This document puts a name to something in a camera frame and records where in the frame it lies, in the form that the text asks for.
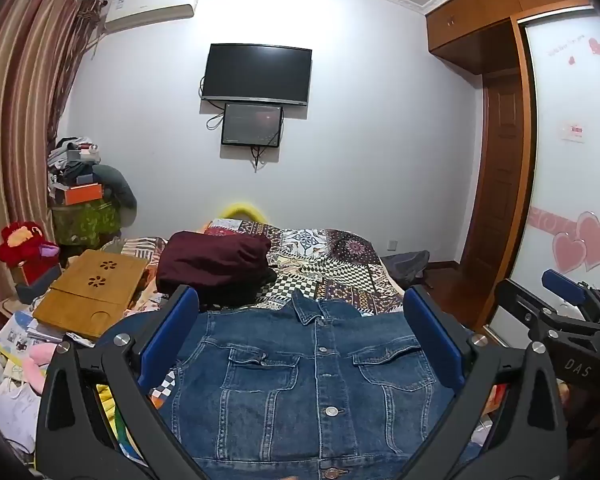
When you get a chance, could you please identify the patchwork patterned bedspread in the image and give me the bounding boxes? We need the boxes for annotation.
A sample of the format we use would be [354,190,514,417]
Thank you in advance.
[110,216,406,319]

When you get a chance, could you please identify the striped red curtain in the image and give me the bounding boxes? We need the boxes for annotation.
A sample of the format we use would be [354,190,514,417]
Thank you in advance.
[0,0,104,327]

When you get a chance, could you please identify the orange box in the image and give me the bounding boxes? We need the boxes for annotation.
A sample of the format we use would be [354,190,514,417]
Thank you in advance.
[62,183,104,206]

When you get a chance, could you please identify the blue denim jacket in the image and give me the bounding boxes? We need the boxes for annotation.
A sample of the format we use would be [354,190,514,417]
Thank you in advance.
[94,288,487,480]

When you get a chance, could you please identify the maroon folded garment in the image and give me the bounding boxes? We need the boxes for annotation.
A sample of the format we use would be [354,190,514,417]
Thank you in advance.
[156,231,277,310]

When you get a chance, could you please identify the yellow curved tube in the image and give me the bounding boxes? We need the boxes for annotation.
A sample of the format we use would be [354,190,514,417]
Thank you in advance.
[220,202,268,223]

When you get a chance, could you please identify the small black wall monitor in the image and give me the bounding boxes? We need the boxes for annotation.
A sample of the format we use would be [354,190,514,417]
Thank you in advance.
[221,103,283,148]

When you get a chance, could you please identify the white air conditioner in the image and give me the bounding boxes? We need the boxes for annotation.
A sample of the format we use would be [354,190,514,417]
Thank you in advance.
[104,0,198,34]

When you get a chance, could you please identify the dark grey bag on floor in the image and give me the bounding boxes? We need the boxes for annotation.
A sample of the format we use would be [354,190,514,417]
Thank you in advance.
[381,250,430,289]

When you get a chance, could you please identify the large black wall television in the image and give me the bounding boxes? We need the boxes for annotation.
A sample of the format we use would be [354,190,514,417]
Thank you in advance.
[201,44,312,106]

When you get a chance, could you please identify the wooden lap desk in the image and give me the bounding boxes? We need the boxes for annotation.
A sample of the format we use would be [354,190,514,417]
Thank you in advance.
[33,249,148,339]

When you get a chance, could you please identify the green patterned storage box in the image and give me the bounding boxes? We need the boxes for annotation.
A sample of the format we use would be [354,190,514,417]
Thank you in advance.
[52,200,121,248]

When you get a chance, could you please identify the red plush toy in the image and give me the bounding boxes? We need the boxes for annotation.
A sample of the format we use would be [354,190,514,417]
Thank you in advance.
[0,221,59,285]

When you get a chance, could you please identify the yellow duck blanket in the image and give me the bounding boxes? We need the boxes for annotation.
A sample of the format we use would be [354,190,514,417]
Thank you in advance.
[96,385,129,453]

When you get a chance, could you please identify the pink plush toy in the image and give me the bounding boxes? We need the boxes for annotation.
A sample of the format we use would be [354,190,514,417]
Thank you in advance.
[21,342,57,394]

